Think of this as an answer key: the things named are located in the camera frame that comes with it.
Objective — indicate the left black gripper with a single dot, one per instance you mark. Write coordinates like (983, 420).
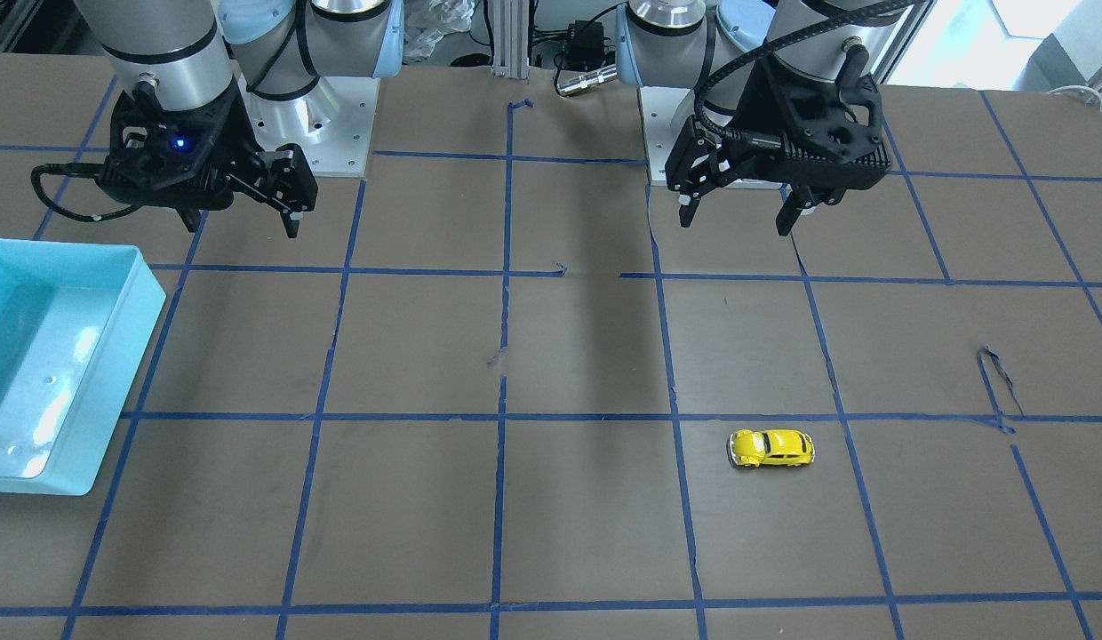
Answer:
(771, 108)

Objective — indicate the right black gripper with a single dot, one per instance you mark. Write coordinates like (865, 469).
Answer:
(228, 135)

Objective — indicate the yellow beetle toy car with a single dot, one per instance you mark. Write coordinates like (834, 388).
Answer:
(770, 448)

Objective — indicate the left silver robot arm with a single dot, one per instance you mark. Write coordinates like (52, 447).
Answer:
(710, 51)

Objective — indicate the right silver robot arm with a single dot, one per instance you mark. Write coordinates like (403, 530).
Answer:
(190, 51)

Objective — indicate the turquoise plastic bin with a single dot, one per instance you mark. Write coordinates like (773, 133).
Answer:
(75, 321)

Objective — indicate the aluminium frame post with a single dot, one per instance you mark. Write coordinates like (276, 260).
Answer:
(510, 38)

